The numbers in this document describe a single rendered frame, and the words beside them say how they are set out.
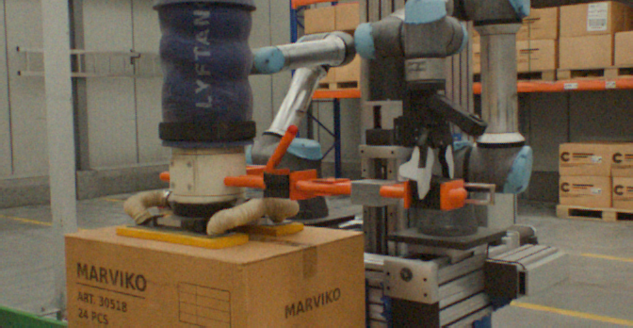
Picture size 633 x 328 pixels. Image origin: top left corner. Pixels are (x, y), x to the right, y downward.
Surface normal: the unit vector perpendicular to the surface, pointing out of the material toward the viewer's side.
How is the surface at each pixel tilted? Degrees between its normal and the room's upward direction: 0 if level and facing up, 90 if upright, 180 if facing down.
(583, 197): 93
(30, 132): 90
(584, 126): 90
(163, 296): 89
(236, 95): 77
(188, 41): 71
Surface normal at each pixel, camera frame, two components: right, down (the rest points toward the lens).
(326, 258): 0.79, 0.02
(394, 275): -0.65, 0.06
